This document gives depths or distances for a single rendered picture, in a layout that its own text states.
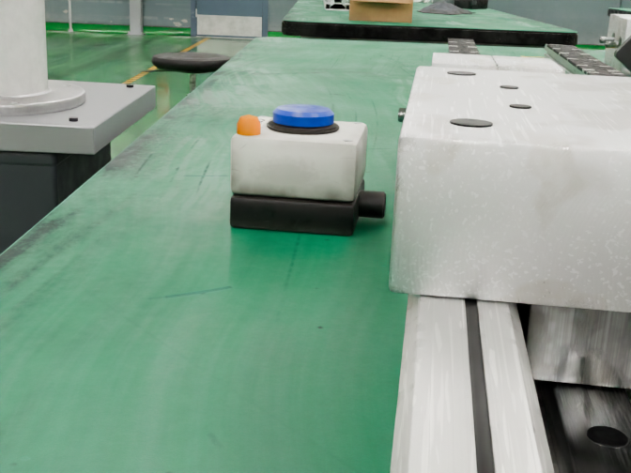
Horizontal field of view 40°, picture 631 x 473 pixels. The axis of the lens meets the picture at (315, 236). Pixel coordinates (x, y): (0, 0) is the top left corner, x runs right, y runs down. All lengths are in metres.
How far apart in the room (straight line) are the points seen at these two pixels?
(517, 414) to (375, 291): 0.30
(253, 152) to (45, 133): 0.28
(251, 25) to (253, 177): 11.18
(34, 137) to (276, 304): 0.40
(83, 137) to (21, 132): 0.05
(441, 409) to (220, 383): 0.20
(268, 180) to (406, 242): 0.34
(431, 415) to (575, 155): 0.08
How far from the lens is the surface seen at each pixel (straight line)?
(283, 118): 0.56
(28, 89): 0.87
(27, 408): 0.35
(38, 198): 0.81
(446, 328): 0.20
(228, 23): 11.75
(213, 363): 0.38
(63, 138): 0.78
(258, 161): 0.55
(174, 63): 3.75
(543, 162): 0.21
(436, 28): 2.77
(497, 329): 0.20
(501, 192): 0.21
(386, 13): 2.88
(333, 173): 0.54
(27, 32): 0.86
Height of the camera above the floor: 0.94
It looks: 17 degrees down
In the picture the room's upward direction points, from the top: 2 degrees clockwise
